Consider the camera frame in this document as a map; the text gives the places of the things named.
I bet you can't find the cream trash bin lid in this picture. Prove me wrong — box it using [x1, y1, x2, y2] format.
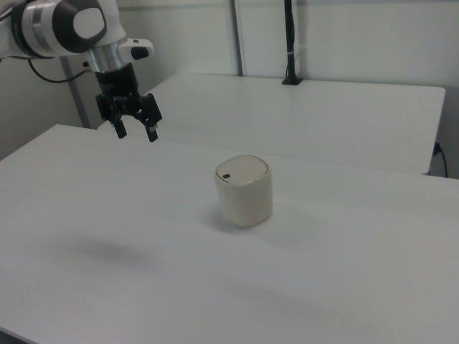
[216, 154, 269, 187]

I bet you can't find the grey metal frame post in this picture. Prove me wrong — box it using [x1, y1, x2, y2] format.
[60, 56, 90, 129]

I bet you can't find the black clamped camera stand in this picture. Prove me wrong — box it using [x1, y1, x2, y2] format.
[281, 0, 304, 86]

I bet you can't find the white side table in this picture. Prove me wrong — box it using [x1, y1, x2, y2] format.
[98, 72, 447, 176]

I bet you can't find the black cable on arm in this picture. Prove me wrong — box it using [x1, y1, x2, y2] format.
[27, 57, 96, 84]

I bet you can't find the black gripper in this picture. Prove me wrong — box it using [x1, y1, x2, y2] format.
[93, 64, 164, 143]

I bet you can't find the black wall power cable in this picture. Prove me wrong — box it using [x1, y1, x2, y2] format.
[433, 141, 449, 177]

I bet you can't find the cream plastic trash bin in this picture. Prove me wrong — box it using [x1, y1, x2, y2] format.
[214, 153, 274, 228]

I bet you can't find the grey metal wall column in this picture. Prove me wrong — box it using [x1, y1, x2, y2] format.
[225, 0, 248, 77]

